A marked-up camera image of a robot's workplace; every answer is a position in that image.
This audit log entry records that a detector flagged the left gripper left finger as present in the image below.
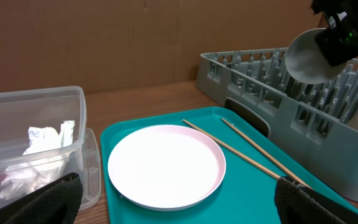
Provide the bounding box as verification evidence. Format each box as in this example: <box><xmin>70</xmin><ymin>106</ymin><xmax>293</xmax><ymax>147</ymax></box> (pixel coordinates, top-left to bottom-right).
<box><xmin>0</xmin><ymin>172</ymin><xmax>83</xmax><ymax>224</ymax></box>

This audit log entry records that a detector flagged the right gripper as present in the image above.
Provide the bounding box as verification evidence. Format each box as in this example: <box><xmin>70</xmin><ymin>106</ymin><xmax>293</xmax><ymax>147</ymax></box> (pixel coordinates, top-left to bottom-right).
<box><xmin>311</xmin><ymin>0</ymin><xmax>358</xmax><ymax>67</ymax></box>

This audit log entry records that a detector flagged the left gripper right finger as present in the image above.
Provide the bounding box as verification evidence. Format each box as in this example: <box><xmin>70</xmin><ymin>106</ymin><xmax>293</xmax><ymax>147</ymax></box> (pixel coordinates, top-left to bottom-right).
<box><xmin>274</xmin><ymin>176</ymin><xmax>358</xmax><ymax>224</ymax></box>

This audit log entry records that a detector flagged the white napkin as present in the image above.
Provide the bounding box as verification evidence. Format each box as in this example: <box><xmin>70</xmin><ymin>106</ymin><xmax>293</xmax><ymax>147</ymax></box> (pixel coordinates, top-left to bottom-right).
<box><xmin>0</xmin><ymin>119</ymin><xmax>76</xmax><ymax>201</ymax></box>

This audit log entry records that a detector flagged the grey bowl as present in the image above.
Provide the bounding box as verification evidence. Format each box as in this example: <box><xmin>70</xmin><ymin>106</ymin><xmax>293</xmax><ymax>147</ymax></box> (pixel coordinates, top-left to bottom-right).
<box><xmin>285</xmin><ymin>28</ymin><xmax>347</xmax><ymax>85</ymax></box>

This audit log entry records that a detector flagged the wooden chopstick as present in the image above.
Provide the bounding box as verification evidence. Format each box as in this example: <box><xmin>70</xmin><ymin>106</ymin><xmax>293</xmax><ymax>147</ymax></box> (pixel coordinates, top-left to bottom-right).
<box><xmin>222</xmin><ymin>118</ymin><xmax>311</xmax><ymax>188</ymax></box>
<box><xmin>182</xmin><ymin>119</ymin><xmax>280</xmax><ymax>180</ymax></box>

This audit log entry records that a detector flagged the large white plate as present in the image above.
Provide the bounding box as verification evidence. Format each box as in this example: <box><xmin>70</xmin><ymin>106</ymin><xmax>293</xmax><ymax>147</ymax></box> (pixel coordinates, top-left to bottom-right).
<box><xmin>108</xmin><ymin>124</ymin><xmax>226</xmax><ymax>212</ymax></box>

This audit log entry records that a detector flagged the teal serving tray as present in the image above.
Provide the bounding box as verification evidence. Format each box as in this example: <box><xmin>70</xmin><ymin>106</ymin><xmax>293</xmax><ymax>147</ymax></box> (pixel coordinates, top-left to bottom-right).
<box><xmin>100</xmin><ymin>107</ymin><xmax>356</xmax><ymax>224</ymax></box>

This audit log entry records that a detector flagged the grey dish rack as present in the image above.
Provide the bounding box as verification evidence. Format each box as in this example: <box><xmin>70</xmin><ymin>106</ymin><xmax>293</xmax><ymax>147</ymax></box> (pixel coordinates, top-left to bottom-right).
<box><xmin>196</xmin><ymin>48</ymin><xmax>358</xmax><ymax>202</ymax></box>

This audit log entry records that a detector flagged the clear plastic bin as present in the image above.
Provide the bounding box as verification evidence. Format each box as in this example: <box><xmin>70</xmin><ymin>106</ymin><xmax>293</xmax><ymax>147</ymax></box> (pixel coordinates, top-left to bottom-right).
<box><xmin>0</xmin><ymin>86</ymin><xmax>101</xmax><ymax>210</ymax></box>

